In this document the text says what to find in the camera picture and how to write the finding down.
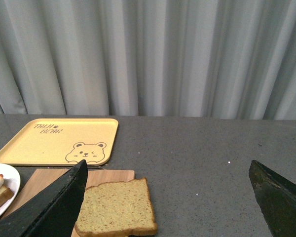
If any grey pleated curtain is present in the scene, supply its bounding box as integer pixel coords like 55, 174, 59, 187
0, 0, 296, 120

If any bread slice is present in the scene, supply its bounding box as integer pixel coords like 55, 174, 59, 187
74, 178, 158, 237
0, 185, 14, 207

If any metal cutting board handle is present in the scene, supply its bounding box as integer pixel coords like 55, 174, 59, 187
88, 166, 105, 170

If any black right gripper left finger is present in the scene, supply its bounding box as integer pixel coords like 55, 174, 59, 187
0, 160, 88, 237

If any bamboo cutting board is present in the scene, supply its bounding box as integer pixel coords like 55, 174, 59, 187
2, 168, 135, 219

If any white round plate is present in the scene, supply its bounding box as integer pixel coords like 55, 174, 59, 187
0, 164, 20, 217

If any yellow bear serving tray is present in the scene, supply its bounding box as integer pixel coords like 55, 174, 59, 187
0, 118, 118, 166

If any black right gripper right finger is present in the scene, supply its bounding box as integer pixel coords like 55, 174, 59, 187
249, 160, 296, 237

